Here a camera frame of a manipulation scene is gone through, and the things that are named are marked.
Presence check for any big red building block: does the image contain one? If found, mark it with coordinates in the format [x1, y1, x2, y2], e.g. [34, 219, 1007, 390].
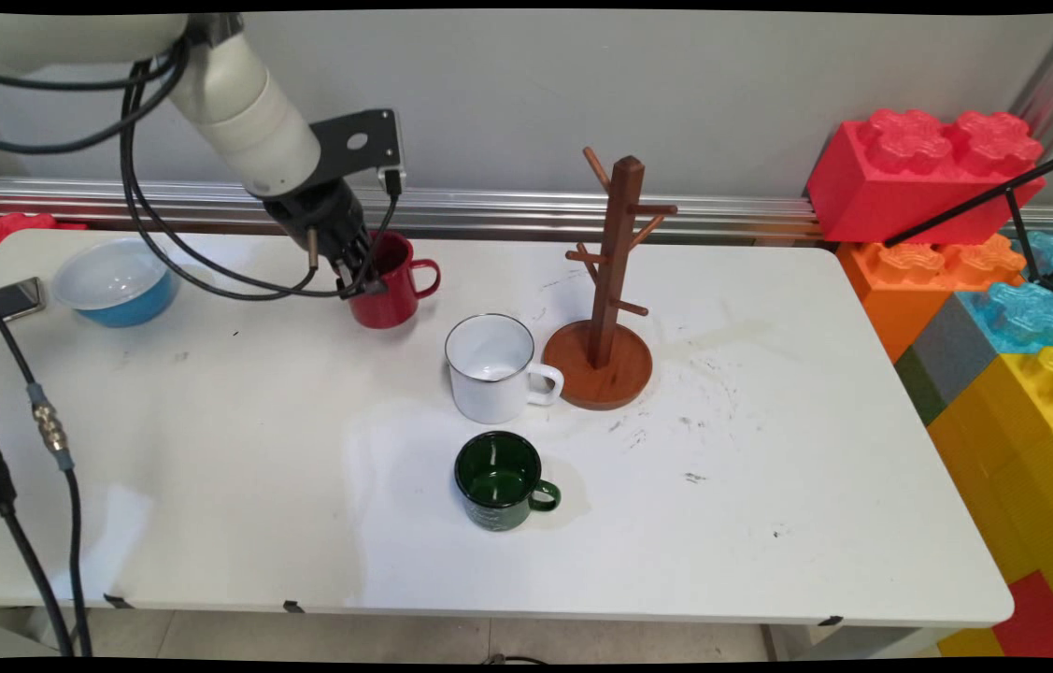
[806, 108, 1046, 246]

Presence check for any big yellow building block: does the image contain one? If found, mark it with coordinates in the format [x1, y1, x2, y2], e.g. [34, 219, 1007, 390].
[928, 348, 1053, 657]

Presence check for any black tripod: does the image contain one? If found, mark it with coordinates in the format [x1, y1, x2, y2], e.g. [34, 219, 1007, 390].
[883, 138, 1053, 301]

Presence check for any big orange building block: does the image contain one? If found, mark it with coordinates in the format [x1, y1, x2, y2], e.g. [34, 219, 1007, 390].
[836, 234, 1027, 364]

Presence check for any red enamel mug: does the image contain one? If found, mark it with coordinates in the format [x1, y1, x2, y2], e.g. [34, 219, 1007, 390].
[346, 231, 442, 330]

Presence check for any big blue building block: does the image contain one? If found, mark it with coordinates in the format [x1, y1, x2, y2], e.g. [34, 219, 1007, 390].
[956, 231, 1053, 355]

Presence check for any white enamel mug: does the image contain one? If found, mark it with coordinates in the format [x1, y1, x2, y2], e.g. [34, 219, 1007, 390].
[445, 313, 565, 425]

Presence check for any green enamel mug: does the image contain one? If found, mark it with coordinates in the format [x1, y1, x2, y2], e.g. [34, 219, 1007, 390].
[454, 431, 562, 532]

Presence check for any blue and white bowl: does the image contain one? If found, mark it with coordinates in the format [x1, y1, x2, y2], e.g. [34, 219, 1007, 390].
[52, 237, 182, 329]

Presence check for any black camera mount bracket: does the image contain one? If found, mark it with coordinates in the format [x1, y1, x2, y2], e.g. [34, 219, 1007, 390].
[308, 109, 406, 184]

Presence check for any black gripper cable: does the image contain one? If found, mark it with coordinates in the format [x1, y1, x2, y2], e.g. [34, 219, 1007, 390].
[0, 37, 320, 302]

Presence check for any brown wooden mug tree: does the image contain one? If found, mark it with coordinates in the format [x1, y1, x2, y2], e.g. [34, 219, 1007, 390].
[542, 147, 679, 412]

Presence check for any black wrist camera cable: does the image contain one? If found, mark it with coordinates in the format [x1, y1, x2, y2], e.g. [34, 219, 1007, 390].
[120, 56, 402, 300]

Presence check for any black cable with metal connector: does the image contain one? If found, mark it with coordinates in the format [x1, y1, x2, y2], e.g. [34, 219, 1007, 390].
[0, 238, 95, 657]

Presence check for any red block with studs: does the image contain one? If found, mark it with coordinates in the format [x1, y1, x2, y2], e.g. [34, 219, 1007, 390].
[0, 210, 88, 264]

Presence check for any big grey building block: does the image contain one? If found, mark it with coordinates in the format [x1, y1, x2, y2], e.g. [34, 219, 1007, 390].
[895, 294, 1000, 427]

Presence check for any small red block panel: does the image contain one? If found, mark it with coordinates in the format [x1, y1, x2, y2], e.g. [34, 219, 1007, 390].
[993, 570, 1053, 659]

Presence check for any aluminium rail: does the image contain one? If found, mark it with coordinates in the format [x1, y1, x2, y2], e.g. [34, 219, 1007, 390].
[0, 178, 1053, 247]

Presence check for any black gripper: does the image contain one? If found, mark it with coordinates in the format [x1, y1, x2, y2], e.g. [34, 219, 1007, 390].
[263, 178, 387, 300]

